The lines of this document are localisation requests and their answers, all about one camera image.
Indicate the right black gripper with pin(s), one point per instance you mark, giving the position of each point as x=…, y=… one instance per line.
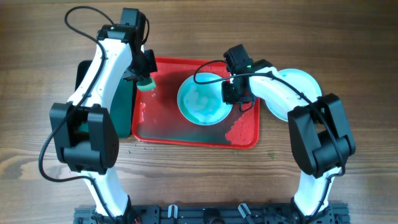
x=228, y=98

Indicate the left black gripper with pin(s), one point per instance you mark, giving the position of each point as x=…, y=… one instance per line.
x=152, y=67

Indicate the white plate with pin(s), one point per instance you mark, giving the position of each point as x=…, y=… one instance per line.
x=202, y=104
x=302, y=81

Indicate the dark green tray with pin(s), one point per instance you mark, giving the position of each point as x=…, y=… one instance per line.
x=122, y=103

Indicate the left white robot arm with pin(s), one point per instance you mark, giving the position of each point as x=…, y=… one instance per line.
x=82, y=130

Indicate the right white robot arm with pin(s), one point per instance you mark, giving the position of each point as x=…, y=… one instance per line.
x=320, y=135

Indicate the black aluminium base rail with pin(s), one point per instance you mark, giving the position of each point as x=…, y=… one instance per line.
x=268, y=213

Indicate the green yellow sponge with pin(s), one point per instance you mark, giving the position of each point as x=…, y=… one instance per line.
x=146, y=84

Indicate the red plastic tray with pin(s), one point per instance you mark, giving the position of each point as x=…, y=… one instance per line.
x=157, y=118

